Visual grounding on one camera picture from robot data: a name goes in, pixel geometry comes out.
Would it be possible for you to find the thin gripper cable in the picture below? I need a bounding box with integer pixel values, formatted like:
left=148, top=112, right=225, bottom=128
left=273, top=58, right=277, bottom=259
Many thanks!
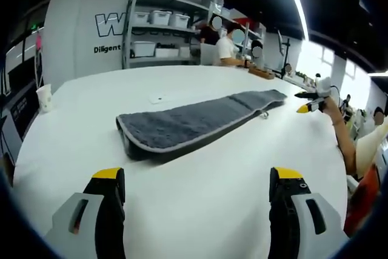
left=329, top=85, right=342, bottom=102

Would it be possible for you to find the ceiling light strip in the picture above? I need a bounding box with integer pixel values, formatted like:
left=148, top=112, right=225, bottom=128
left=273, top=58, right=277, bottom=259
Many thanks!
left=277, top=0, right=310, bottom=41

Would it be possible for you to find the white paper cup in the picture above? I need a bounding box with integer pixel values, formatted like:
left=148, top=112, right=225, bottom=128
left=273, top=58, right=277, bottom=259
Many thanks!
left=35, top=84, right=53, bottom=113

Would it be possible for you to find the grey metal shelf unit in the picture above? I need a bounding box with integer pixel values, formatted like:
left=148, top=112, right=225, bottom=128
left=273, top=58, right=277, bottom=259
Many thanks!
left=122, top=0, right=267, bottom=70

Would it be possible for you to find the brown wooden tray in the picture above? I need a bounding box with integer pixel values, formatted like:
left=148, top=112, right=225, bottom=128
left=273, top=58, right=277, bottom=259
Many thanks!
left=248, top=66, right=275, bottom=80

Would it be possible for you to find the person's right hand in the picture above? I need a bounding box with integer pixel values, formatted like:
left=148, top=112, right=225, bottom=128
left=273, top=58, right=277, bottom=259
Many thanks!
left=320, top=95, right=341, bottom=119

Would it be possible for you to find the grey towel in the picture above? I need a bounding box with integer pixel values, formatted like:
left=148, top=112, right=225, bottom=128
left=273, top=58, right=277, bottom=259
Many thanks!
left=115, top=89, right=288, bottom=163

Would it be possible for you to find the white lidded storage bin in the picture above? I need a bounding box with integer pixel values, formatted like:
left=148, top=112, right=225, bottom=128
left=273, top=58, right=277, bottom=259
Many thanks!
left=150, top=10, right=172, bottom=26
left=169, top=13, right=191, bottom=29
left=133, top=12, right=150, bottom=25

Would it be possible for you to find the large white storage box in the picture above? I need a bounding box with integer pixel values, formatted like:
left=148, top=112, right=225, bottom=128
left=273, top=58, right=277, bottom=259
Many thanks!
left=132, top=41, right=156, bottom=58

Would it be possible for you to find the grey laptop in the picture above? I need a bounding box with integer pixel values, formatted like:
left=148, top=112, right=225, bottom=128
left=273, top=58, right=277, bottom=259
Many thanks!
left=199, top=42, right=216, bottom=66

